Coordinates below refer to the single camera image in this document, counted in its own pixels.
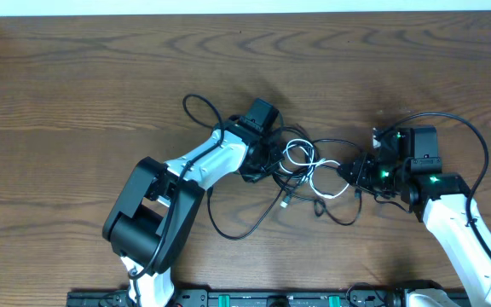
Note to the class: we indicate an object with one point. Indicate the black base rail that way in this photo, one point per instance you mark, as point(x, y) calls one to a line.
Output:
point(360, 294)

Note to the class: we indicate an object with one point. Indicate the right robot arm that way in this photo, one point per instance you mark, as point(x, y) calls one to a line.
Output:
point(407, 165)

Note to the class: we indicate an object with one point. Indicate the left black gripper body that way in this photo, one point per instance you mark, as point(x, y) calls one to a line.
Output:
point(269, 158)

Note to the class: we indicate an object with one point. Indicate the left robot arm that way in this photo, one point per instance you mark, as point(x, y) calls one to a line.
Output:
point(153, 215)

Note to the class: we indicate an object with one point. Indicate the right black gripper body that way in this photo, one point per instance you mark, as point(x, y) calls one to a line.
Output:
point(360, 173)

